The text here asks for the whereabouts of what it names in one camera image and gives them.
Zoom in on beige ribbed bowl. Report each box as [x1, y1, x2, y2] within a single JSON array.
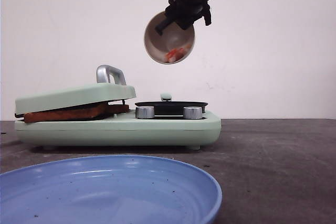
[[144, 12, 195, 65]]

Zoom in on orange shrimp pieces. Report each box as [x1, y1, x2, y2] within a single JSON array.
[[164, 45, 191, 63]]

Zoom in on white bread slice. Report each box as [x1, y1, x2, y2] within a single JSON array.
[[104, 104, 129, 114], [23, 102, 108, 124]]

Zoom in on mint green breakfast maker base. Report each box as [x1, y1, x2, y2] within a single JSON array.
[[15, 110, 222, 150]]

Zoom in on small black frying pan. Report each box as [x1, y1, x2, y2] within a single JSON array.
[[135, 93, 208, 116]]

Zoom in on left silver control knob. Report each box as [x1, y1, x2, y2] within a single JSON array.
[[135, 106, 155, 119]]

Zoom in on silver control knob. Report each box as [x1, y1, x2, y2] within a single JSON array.
[[135, 106, 155, 119], [183, 106, 203, 120]]

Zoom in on right silver control knob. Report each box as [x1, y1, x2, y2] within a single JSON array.
[[183, 106, 203, 120]]

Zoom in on blue plastic plate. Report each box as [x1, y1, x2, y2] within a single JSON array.
[[1, 155, 222, 223]]

